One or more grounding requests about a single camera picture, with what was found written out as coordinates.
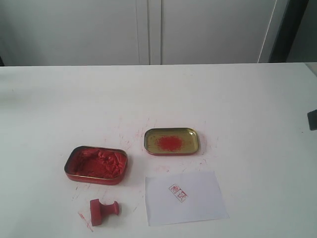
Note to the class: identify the red stamp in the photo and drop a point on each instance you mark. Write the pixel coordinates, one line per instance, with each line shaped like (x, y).
(100, 211)

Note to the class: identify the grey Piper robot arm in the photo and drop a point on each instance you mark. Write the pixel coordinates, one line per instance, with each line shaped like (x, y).
(312, 120)

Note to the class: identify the red ink paste tin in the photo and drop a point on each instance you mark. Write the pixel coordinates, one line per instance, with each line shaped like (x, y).
(97, 165)

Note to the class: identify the gold tin lid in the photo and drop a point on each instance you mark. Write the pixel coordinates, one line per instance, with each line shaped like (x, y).
(173, 141)

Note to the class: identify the white paper sheet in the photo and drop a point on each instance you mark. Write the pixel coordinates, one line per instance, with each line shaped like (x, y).
(182, 198)

